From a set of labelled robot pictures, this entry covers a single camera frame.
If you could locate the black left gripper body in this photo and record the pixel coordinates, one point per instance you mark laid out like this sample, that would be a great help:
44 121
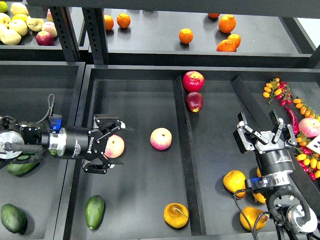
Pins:
78 143

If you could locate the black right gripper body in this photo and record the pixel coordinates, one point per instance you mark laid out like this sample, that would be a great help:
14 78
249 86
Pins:
273 158

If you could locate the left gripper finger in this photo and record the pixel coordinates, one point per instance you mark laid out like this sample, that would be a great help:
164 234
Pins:
105 126
98 163

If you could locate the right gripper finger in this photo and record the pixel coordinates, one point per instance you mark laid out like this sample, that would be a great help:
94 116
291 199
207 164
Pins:
246 137
282 133

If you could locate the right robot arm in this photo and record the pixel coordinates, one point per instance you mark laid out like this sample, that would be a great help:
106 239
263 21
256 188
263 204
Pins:
287 207

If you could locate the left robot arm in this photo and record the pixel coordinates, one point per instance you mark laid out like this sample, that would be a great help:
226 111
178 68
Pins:
24 143

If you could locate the green avocado lower pile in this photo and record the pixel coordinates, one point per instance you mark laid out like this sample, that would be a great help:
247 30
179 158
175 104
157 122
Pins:
20 169

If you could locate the dark avocado bottom left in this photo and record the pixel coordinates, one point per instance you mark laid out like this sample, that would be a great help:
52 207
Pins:
13 218

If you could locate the red chili pepper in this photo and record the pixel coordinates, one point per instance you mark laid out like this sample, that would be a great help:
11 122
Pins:
294 120

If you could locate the pink apple left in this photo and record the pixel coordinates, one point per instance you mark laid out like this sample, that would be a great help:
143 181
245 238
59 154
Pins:
115 147

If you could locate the pink apple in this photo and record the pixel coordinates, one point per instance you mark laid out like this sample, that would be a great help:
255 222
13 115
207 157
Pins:
161 138
115 147

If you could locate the pink apple right tray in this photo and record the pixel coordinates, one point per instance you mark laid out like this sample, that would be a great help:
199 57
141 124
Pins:
310 127

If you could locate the orange cherry tomato vine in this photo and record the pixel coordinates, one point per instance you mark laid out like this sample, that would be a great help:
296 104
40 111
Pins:
305 109

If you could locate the white label card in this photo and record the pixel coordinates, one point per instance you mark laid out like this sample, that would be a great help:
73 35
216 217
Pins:
314 145

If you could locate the cherry tomato bunch lower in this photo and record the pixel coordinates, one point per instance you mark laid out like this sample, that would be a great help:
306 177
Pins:
308 159

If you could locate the cherry tomato bunch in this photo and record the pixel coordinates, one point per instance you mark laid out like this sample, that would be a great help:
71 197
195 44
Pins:
279 90
308 159

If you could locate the cherry tomato bunch top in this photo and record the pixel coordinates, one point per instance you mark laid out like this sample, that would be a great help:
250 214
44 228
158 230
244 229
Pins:
279 90

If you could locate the pink apple centre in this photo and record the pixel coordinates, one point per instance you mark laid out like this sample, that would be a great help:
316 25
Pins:
161 138

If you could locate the dark red apple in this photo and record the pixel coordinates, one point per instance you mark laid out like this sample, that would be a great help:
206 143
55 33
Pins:
194 101

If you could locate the black left tray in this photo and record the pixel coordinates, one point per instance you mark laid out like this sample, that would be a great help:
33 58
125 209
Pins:
43 194

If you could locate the black middle divided tray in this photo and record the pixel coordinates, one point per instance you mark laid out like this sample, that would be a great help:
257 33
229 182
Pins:
202 151

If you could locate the bright red apple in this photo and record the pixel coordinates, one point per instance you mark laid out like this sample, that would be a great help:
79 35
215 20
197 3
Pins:
193 81

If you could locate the orange front right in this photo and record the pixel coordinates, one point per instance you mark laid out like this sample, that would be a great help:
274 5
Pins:
226 45

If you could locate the orange far left shelf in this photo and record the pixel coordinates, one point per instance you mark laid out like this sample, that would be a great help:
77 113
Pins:
108 22

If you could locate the orange right small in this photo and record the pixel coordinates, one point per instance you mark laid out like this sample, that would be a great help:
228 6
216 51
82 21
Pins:
235 38

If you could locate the black upper right shelf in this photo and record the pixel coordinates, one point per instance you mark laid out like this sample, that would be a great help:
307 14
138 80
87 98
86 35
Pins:
152 37

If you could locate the black upper left shelf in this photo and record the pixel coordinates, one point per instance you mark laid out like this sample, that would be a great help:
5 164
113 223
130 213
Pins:
29 50

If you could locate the black shelf upright right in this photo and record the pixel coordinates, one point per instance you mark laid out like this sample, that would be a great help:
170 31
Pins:
95 27

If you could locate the black shelf upright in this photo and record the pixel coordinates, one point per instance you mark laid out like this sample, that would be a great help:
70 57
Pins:
95 27
65 32

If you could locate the red apple on shelf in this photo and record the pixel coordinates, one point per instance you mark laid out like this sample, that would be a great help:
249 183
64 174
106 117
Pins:
44 38

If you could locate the peach coloured fruit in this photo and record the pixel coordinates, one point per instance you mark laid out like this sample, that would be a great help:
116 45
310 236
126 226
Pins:
50 28

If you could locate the large orange shelf right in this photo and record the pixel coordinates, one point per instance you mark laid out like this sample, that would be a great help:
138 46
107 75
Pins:
227 23

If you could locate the black shelf upright left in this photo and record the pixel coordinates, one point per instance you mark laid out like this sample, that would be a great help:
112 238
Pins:
65 32

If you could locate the orange centre shelf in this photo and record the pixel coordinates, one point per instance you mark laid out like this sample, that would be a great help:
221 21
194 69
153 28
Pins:
185 35

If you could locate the pale apple with stem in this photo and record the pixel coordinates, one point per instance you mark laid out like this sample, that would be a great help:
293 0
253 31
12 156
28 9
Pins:
35 24

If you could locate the pale yellow apple front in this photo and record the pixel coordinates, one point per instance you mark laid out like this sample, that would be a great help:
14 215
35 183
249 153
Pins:
10 37

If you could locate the orange partly hidden top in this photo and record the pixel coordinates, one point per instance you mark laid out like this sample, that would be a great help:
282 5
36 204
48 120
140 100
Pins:
213 15

